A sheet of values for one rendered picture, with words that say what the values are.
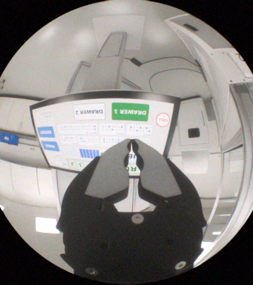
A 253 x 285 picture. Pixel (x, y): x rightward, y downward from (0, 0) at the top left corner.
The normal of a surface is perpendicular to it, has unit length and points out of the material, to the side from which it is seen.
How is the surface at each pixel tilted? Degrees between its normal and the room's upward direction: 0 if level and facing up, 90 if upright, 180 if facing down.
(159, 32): 0
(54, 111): 50
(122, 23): 3
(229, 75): 90
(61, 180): 90
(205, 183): 90
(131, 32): 5
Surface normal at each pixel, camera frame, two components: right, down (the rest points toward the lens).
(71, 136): 0.00, 0.52
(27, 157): 0.68, -0.09
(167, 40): -0.04, 0.99
